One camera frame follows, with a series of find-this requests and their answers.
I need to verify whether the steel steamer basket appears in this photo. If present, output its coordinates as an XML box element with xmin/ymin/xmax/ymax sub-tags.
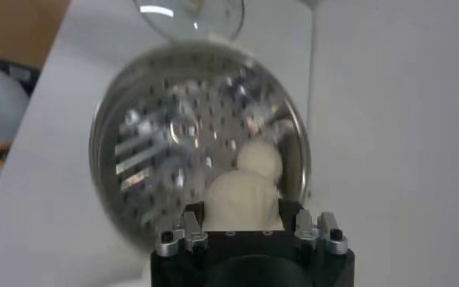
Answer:
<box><xmin>89</xmin><ymin>41</ymin><xmax>312</xmax><ymax>254</ymax></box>

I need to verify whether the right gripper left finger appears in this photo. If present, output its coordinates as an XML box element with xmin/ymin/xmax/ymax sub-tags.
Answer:
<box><xmin>154</xmin><ymin>200</ymin><xmax>210</xmax><ymax>258</ymax></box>

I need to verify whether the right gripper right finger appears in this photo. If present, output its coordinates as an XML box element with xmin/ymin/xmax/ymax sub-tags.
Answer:
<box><xmin>277</xmin><ymin>198</ymin><xmax>349</xmax><ymax>257</ymax></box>

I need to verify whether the white steamed baozi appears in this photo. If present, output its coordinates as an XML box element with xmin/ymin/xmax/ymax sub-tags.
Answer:
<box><xmin>236</xmin><ymin>140</ymin><xmax>284</xmax><ymax>184</ymax></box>
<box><xmin>202</xmin><ymin>170</ymin><xmax>285</xmax><ymax>232</ymax></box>

